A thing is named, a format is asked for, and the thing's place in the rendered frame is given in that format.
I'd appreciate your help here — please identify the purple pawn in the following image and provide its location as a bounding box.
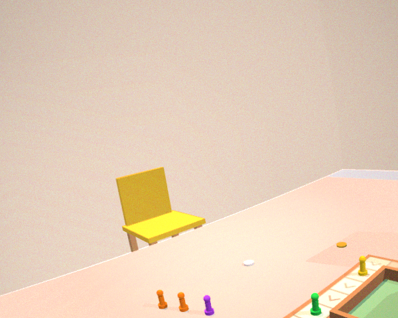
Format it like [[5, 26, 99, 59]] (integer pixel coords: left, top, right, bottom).
[[204, 295, 215, 316]]

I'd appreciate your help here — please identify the yellow flat disc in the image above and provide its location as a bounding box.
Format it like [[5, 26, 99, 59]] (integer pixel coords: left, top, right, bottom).
[[336, 242, 347, 248]]

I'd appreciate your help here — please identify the orange pawn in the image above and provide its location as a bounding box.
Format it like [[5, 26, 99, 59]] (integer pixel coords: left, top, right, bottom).
[[157, 290, 168, 309], [178, 292, 188, 312]]

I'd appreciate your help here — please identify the yellow pawn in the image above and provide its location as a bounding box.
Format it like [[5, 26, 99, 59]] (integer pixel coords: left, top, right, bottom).
[[358, 256, 367, 276]]

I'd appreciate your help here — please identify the green pawn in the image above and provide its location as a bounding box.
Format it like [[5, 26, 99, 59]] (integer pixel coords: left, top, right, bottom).
[[310, 293, 322, 316]]

